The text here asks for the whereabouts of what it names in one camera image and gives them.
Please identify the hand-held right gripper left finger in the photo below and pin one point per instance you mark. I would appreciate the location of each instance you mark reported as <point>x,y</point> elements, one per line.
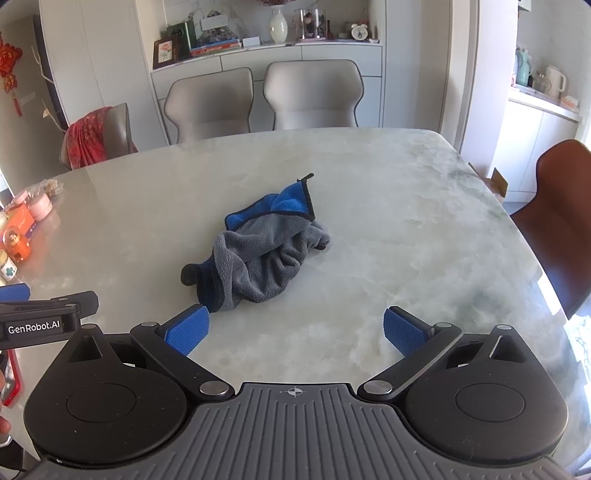
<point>187,330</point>

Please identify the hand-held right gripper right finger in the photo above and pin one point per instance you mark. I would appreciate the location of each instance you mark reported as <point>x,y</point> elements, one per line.
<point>400,330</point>

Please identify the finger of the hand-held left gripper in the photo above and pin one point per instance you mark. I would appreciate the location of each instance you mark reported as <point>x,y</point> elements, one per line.
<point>14,292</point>
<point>69,302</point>

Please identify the grey and blue towel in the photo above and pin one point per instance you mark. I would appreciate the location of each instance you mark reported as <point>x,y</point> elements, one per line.
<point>263,258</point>

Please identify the person's left hand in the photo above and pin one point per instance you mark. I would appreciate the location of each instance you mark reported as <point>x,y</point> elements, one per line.
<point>3,425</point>

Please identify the small jar with green print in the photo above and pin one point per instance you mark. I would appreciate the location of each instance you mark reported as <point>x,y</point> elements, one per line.
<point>7,266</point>

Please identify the doll figure toy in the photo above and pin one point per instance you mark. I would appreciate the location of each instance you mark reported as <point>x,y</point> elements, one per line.
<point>17,244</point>

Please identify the red-edged flat object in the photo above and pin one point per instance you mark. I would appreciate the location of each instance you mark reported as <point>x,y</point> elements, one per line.
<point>16,374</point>

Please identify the orange box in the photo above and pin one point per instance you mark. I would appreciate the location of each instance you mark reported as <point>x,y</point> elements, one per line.
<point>18,221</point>

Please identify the clear snack bag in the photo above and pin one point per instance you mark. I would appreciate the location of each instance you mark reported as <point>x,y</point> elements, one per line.
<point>46,187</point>

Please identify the red patterned cloth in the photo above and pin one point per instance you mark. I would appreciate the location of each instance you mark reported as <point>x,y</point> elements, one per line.
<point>90,138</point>

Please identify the cardboard box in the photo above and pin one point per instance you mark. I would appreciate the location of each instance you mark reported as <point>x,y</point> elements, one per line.
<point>497,182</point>

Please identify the beige chair with draped cloth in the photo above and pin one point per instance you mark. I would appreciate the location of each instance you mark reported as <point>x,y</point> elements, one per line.
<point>117,129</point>

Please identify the brown chair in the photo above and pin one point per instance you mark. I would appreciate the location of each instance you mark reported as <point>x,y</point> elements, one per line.
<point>558,217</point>

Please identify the bare branch decoration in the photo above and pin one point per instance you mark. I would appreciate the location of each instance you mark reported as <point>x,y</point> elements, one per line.
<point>48,92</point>

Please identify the beige dining chair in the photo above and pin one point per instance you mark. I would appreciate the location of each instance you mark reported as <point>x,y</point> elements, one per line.
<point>311,94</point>
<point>210,104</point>

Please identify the white counter cabinet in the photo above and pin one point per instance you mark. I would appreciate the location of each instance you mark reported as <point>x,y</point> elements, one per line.
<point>535,138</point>

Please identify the framed flower picture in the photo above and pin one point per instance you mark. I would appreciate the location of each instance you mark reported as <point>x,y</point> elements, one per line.
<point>165,53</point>

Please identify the stack of books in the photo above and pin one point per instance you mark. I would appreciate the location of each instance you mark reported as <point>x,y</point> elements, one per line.
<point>217,47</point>

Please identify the green box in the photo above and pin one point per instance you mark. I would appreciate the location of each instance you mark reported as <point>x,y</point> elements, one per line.
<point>182,39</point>

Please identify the teal thermos jug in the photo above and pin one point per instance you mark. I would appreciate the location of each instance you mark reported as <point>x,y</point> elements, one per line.
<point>522,67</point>

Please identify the white electric kettle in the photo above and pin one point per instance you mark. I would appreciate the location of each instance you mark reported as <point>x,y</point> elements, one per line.
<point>555,81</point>

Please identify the white card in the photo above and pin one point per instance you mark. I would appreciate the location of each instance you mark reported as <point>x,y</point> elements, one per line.
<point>251,42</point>

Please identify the white alarm clock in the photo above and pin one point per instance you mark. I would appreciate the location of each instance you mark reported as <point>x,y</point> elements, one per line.
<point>359,31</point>

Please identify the white vase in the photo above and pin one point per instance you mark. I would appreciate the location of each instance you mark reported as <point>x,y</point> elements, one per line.
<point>279,26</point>

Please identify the glass display dome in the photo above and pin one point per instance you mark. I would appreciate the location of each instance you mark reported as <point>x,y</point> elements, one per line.
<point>310,24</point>

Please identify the red knot wall ornament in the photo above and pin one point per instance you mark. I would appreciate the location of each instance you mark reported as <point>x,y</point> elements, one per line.
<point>8,60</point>

